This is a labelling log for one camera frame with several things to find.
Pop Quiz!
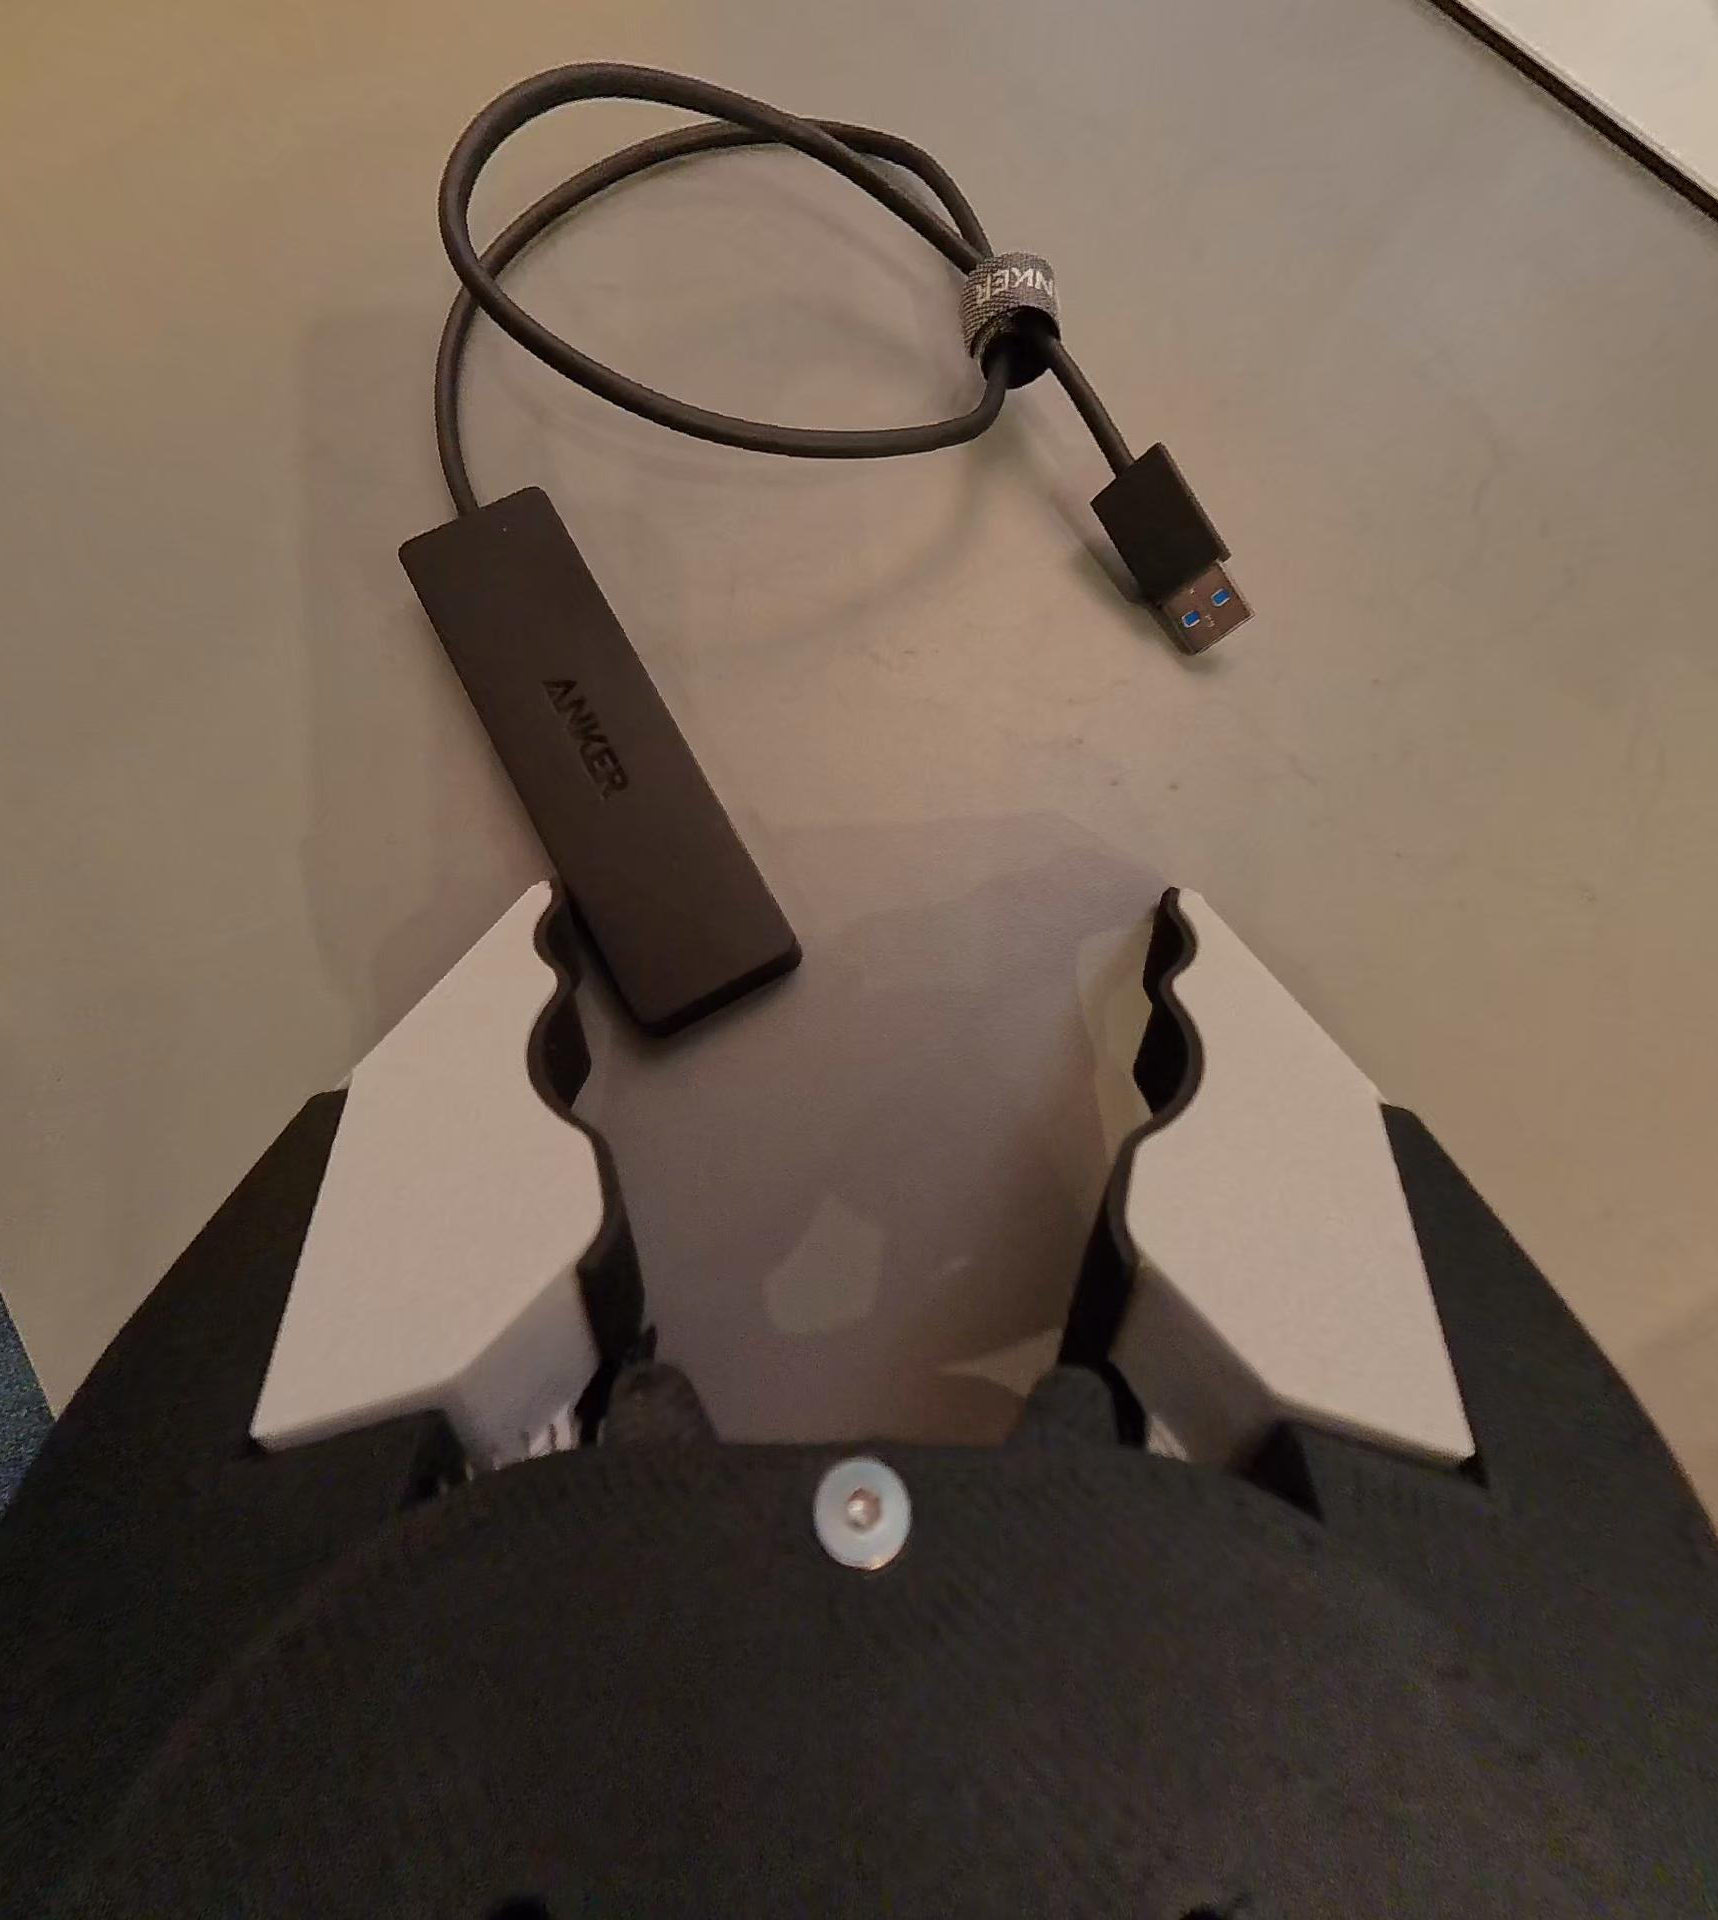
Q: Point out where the grey cable strap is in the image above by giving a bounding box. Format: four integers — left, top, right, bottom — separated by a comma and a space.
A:
957, 252, 1065, 364

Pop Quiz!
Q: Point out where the black Anker USB hub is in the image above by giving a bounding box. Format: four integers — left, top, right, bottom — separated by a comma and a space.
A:
434, 76, 1267, 667

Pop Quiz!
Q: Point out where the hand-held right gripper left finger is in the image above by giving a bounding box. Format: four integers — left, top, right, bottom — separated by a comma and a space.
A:
243, 884, 647, 1470

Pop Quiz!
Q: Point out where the white document stand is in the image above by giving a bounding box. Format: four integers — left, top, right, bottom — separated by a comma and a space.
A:
1436, 0, 1718, 297

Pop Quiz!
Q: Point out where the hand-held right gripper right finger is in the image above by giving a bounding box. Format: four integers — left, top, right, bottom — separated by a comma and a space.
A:
1059, 886, 1482, 1471

